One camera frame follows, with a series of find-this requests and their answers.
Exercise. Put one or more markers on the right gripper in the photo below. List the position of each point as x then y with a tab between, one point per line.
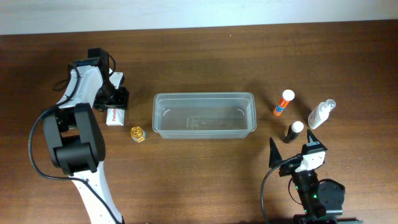
290	167

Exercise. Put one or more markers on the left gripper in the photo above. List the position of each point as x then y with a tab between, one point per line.
122	102

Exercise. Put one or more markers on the white Panadol medicine box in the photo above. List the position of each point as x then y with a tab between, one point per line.
115	117

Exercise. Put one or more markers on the white spray bottle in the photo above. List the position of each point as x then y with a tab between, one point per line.
320	113

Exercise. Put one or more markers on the small gold-lidded jar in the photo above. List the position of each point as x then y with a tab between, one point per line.
137	134

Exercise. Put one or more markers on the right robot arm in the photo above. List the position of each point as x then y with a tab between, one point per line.
321	200

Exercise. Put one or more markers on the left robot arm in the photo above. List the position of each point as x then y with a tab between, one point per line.
73	136

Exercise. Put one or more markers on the clear plastic container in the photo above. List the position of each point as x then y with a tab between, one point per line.
212	115

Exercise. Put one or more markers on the dark bottle white cap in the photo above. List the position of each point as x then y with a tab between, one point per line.
292	132

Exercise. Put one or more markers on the orange tube white cap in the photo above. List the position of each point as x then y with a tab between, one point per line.
287	97

